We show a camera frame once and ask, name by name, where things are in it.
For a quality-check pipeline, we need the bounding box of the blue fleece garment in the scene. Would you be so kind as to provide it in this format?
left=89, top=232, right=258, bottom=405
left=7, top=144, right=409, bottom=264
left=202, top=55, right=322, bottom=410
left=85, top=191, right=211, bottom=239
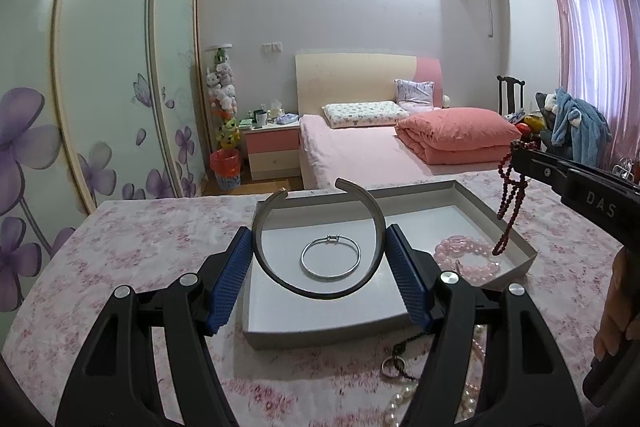
left=552, top=88, right=612, bottom=166

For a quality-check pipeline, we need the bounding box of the person's right hand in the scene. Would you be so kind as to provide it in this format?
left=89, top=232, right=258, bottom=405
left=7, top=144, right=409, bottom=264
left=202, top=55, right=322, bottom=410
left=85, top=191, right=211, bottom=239
left=599, top=246, right=640, bottom=359

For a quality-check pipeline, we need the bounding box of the pink chunky bead bracelet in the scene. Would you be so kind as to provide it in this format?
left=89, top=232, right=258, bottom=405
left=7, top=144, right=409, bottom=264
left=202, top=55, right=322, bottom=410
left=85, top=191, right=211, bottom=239
left=434, top=235, right=502, bottom=286

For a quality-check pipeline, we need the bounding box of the folded salmon quilt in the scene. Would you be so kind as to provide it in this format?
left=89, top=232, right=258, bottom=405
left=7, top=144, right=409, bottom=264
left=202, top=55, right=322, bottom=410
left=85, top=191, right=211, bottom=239
left=394, top=108, right=524, bottom=166

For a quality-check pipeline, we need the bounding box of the thin silver bangle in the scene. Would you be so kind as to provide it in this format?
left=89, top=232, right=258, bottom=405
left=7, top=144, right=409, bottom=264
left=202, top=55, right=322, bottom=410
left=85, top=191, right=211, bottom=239
left=301, top=234, right=362, bottom=281

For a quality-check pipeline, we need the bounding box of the grey shallow cardboard tray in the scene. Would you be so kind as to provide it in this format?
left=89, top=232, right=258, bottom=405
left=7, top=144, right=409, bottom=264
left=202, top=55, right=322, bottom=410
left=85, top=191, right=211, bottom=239
left=243, top=179, right=537, bottom=351

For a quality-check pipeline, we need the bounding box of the dark red bead necklace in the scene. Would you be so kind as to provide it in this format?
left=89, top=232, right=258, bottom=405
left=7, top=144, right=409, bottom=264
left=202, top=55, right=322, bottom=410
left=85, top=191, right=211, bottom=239
left=492, top=141, right=528, bottom=258

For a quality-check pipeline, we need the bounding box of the black bead string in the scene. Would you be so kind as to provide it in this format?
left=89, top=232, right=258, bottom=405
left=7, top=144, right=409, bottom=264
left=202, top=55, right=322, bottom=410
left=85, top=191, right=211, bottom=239
left=381, top=339, right=420, bottom=383

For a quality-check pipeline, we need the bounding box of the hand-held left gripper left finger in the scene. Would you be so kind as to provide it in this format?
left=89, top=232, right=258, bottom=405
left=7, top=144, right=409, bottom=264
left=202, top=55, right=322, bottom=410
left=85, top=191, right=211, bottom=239
left=55, top=226, right=253, bottom=427

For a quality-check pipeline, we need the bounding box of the pink satin curtain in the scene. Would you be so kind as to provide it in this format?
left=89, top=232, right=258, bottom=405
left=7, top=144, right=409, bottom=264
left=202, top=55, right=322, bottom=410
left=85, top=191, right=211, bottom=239
left=542, top=0, right=640, bottom=174

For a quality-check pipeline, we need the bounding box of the trash bin with red bag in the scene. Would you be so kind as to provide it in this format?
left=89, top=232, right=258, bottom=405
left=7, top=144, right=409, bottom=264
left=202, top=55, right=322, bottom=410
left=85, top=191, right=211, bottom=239
left=209, top=149, right=241, bottom=192

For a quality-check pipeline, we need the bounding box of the white patterned pillow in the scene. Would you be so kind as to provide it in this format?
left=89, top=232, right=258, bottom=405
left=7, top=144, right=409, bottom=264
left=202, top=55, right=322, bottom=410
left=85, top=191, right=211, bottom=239
left=321, top=101, right=410, bottom=129

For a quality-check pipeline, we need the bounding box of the floral sliding door wardrobe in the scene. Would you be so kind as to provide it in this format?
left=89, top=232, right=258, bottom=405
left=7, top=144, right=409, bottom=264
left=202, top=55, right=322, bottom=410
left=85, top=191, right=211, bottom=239
left=0, top=0, right=207, bottom=324

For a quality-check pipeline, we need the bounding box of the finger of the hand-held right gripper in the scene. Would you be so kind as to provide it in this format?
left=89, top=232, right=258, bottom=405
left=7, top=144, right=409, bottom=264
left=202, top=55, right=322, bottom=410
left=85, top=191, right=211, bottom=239
left=510, top=141, right=577, bottom=196

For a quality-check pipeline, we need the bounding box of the pink floral tablecloth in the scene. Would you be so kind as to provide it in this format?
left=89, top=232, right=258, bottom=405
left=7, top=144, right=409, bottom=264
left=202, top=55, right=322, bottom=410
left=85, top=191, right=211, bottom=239
left=0, top=171, right=640, bottom=427

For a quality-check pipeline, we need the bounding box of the silver cuff bangle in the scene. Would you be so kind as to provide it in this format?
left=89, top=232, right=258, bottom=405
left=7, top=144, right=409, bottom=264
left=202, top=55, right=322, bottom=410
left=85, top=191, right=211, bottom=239
left=251, top=177, right=387, bottom=299

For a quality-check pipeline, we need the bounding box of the pink bed with headboard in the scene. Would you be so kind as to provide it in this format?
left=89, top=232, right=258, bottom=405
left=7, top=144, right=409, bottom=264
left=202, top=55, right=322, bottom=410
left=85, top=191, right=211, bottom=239
left=294, top=53, right=527, bottom=191

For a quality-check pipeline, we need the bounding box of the purple floral pillow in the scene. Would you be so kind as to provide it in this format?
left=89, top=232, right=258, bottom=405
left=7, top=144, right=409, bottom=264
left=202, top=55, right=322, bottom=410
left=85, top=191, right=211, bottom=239
left=393, top=79, right=435, bottom=112

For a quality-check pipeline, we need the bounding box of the dark wooden chair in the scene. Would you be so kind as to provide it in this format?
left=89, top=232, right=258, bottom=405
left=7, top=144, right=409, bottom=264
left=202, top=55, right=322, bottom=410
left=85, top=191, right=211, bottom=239
left=496, top=75, right=526, bottom=116

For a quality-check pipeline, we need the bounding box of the pink and cream nightstand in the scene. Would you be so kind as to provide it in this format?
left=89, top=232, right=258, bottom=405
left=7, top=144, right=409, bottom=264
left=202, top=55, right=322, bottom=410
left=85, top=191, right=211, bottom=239
left=242, top=122, right=302, bottom=182

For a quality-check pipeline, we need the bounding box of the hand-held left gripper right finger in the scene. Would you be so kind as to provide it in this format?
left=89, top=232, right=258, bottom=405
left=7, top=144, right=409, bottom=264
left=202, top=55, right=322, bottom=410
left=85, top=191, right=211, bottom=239
left=385, top=224, right=586, bottom=427

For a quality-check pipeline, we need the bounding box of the column of plush toys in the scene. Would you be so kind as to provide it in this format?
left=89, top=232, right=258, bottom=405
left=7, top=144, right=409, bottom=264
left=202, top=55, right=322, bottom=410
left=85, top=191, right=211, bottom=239
left=204, top=44, right=240, bottom=152

